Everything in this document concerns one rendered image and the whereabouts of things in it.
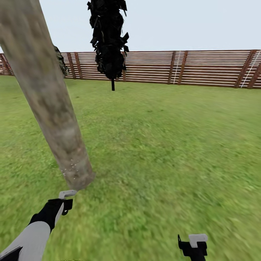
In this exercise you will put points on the tree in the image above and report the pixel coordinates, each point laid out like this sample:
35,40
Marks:
29,51
107,23

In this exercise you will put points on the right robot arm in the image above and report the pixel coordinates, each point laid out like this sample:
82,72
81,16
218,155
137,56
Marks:
195,248

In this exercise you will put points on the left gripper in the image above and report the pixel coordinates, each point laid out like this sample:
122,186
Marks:
67,204

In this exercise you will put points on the bush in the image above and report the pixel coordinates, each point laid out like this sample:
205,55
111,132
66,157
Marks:
63,66

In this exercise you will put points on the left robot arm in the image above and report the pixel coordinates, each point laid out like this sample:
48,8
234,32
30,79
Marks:
30,244

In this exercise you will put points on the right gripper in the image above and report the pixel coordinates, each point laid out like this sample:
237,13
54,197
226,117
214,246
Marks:
200,251

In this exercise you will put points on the pesticide atomizer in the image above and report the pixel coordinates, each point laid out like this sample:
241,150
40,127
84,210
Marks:
64,212

